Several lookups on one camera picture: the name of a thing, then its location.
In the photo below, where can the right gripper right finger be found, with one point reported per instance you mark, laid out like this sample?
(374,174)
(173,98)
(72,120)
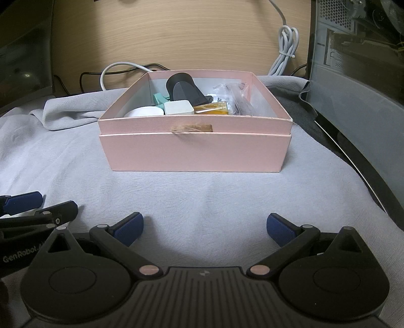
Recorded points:
(294,243)

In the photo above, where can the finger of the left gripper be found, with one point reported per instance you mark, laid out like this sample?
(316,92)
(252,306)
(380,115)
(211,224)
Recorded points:
(11,205)

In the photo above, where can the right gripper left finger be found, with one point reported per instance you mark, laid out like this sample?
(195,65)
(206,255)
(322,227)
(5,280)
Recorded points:
(114,242)

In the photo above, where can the white round puck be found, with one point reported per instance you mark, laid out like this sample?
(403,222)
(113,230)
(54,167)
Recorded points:
(145,111)

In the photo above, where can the grey cloth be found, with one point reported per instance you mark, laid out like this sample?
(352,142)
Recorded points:
(52,145)

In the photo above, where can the pink cardboard box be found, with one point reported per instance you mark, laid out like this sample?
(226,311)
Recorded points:
(255,142)

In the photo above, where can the white square charger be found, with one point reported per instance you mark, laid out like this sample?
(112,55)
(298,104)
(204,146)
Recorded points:
(178,107)

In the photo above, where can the yellow packet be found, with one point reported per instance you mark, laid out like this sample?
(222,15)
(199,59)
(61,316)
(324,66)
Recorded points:
(213,108)

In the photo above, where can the clear plastic bag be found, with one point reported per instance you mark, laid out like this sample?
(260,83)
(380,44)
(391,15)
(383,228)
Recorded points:
(236,95)

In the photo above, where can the dark monitor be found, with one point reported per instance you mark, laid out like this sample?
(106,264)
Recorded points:
(26,68)

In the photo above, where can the black computer case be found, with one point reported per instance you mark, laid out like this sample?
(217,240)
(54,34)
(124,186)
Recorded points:
(355,70)

